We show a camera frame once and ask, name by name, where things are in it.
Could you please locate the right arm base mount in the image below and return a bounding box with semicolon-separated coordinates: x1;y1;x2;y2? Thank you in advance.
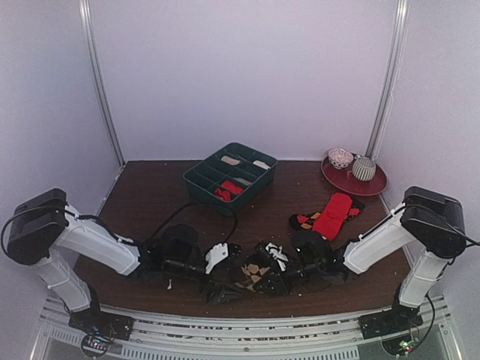
358;305;423;357

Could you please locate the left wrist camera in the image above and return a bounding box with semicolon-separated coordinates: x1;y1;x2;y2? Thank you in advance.
160;224;200;263

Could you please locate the aluminium post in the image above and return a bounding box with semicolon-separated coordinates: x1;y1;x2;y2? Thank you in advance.
79;0;126;167
365;0;410;159

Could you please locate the green compartment tray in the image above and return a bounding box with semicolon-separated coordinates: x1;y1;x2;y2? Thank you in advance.
183;142;278;217

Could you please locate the beige cloth in tray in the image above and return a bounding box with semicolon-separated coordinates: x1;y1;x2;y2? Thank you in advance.
220;155;241;166

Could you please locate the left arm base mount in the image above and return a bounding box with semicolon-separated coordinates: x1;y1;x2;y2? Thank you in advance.
64;305;134;359

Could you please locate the red round plate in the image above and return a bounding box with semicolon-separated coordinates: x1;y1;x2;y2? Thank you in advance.
321;157;387;197

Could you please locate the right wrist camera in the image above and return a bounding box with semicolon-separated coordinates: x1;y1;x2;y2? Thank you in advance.
290;230;333;264

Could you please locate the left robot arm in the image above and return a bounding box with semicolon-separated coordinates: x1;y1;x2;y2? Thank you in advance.
1;188;242;333

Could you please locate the red snowflake sock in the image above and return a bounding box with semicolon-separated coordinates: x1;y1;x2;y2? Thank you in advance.
214;187;232;202

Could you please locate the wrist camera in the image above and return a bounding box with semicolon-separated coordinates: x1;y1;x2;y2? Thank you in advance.
160;224;200;263
290;230;333;264

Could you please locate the black red argyle sock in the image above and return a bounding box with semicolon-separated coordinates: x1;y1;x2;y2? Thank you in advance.
289;198;365;231

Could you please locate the cream cloth in tray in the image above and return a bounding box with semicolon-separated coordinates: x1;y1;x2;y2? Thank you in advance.
235;178;252;186

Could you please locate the white cloth in tray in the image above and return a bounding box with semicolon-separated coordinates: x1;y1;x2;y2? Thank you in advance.
253;160;270;170

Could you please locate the aluminium front rail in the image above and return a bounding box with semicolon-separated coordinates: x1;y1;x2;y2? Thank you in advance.
31;295;461;360

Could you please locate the striped ceramic cup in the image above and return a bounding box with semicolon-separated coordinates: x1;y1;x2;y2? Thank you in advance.
352;155;376;182

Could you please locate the white patterned bowl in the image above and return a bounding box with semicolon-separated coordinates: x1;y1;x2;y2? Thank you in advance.
328;148;354;170

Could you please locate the left aluminium post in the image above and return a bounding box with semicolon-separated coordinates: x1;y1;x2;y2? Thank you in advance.
79;0;126;167

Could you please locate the right aluminium post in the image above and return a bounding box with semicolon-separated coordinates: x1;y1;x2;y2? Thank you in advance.
365;0;410;159

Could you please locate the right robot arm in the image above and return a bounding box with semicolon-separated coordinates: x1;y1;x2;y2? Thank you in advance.
250;186;467;332

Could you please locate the brown argyle sock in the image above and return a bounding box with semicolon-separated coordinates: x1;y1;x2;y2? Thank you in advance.
230;253;271;293

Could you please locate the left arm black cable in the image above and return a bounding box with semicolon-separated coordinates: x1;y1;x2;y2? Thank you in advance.
145;202;239;245

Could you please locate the red cloth in tray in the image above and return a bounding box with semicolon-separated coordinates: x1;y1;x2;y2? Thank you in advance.
221;181;244;196

